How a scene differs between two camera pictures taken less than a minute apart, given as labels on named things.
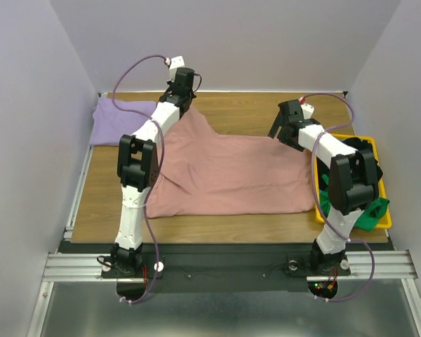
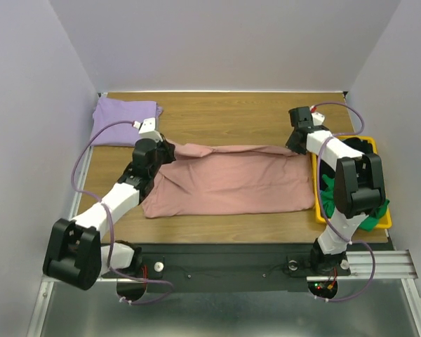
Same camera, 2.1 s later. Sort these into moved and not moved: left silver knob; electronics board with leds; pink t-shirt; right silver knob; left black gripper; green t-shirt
Moved: pink t-shirt; left black gripper
Not moved: right silver knob; electronics board with leds; green t-shirt; left silver knob
